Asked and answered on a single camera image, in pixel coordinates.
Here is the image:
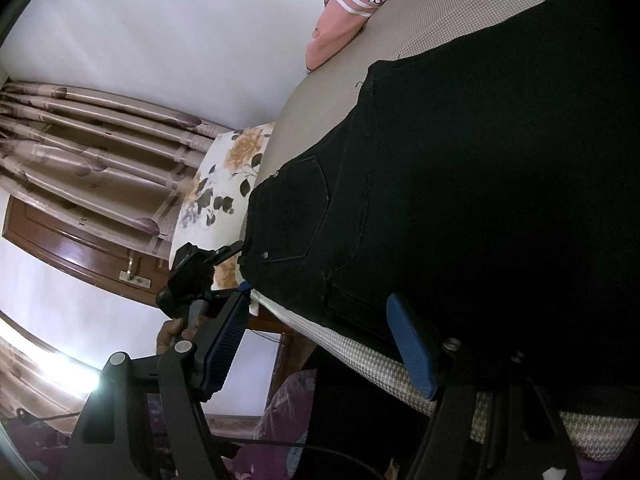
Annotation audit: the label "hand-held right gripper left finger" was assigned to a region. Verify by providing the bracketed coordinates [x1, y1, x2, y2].
[65, 291, 252, 480]

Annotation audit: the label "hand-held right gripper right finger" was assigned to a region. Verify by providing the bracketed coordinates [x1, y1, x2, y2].
[386, 292, 583, 480]

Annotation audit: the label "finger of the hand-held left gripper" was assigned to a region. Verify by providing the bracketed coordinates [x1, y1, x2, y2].
[212, 241, 245, 266]

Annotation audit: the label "black pants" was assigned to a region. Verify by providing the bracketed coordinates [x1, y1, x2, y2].
[239, 0, 640, 401]

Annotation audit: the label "person's left hand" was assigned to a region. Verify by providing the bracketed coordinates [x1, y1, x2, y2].
[154, 316, 201, 357]

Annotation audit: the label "metal door latch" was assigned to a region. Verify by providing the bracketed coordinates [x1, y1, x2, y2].
[119, 257, 152, 289]

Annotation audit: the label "floral pillow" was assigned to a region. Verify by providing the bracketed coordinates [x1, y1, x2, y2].
[170, 122, 277, 318]

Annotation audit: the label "brown wooden door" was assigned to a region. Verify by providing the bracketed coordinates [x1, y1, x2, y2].
[2, 195, 293, 401]

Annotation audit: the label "striped patterned curtain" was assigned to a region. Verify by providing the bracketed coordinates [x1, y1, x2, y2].
[0, 80, 222, 262]

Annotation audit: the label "pink striped garment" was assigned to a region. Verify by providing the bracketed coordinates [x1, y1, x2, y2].
[305, 0, 401, 72]

